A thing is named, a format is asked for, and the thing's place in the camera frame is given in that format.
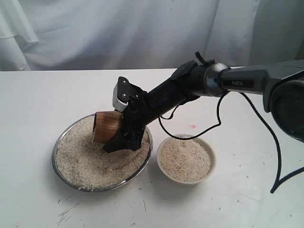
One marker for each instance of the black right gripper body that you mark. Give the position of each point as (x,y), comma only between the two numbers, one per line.
(137,114)

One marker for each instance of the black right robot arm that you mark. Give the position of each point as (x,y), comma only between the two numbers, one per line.
(280,84)

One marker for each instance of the small white rice bowl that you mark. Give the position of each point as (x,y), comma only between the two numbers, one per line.
(186,162)

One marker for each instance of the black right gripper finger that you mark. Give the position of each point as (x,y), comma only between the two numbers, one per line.
(125,140)

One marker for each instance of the metal plate of rice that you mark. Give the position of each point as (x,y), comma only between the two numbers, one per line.
(83,165)

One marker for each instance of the brown wooden cup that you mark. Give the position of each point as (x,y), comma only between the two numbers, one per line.
(105,126)

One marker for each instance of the white backdrop cloth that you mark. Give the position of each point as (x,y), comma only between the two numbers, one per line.
(139,34)

